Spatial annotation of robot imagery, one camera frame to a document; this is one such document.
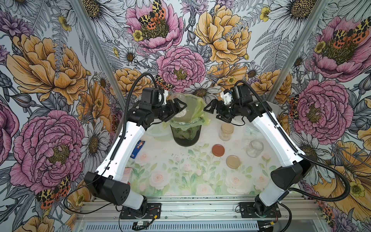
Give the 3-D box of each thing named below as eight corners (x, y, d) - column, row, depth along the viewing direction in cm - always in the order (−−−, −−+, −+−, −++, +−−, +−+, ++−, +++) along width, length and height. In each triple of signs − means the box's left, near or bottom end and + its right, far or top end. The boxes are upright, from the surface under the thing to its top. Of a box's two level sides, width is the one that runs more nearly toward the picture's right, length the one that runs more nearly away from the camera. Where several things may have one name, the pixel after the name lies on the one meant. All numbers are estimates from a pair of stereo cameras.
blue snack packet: (131, 157, 95) (129, 155, 93) (140, 142, 103) (139, 139, 100) (135, 159, 95) (134, 156, 92) (144, 143, 102) (143, 140, 100)
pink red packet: (122, 184, 85) (120, 182, 81) (126, 170, 90) (124, 167, 87) (129, 184, 85) (127, 182, 81) (133, 170, 90) (131, 167, 87)
